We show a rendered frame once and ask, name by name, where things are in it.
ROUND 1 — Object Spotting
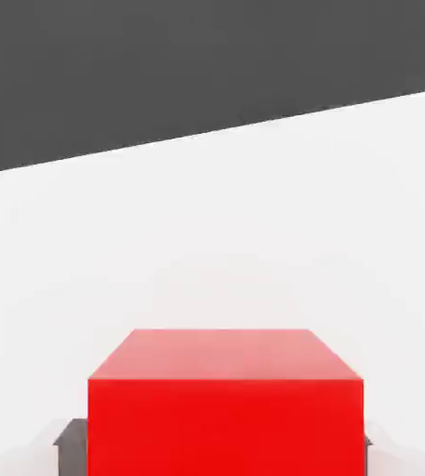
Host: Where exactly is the small red cube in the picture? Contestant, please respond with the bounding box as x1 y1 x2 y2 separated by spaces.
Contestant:
86 328 366 476

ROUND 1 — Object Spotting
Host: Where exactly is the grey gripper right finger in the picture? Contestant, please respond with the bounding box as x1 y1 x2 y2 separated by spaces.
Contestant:
363 418 414 476

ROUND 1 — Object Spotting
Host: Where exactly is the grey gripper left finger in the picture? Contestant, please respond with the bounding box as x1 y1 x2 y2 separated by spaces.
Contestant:
21 417 89 476

